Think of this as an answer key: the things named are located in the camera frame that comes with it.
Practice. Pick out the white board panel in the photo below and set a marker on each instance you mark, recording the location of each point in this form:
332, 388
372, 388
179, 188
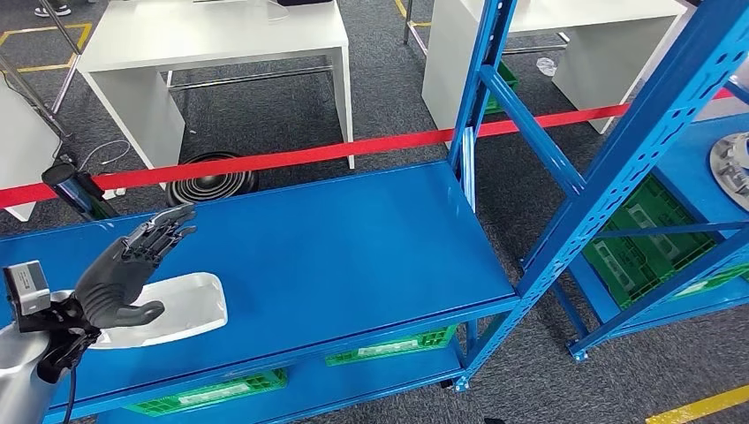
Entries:
23, 152

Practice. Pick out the blue metal shelf rack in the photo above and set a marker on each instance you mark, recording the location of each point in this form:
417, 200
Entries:
351, 246
690, 170

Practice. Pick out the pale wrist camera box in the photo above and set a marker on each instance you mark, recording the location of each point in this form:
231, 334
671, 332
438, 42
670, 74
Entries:
26, 289

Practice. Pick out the crumpled clear plastic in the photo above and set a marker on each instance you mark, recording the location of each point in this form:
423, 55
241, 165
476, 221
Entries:
546, 66

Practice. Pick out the white plastic shell part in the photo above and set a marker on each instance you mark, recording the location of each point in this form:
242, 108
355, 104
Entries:
187, 304

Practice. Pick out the red barrier belt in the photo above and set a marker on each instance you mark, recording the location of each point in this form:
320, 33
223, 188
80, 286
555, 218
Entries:
292, 157

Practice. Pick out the chrome pole frame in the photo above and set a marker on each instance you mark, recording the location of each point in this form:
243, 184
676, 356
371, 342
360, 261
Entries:
29, 93

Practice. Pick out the black ribbed round base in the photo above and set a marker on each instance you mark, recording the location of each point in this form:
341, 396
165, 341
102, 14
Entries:
210, 181

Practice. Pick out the black monitor base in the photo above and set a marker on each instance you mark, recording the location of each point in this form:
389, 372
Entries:
304, 2

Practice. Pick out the silver cast metal part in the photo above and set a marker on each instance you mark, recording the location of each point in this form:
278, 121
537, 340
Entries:
731, 170

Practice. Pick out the green plastic crate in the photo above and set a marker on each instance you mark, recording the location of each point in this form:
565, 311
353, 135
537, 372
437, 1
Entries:
210, 393
392, 346
638, 251
497, 99

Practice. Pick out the black barrier post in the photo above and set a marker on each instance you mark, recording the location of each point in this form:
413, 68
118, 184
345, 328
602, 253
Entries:
76, 190

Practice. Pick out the person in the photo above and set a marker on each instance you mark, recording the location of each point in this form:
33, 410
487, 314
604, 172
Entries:
52, 10

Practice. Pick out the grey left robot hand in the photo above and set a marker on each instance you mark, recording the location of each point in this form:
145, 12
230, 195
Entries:
111, 287

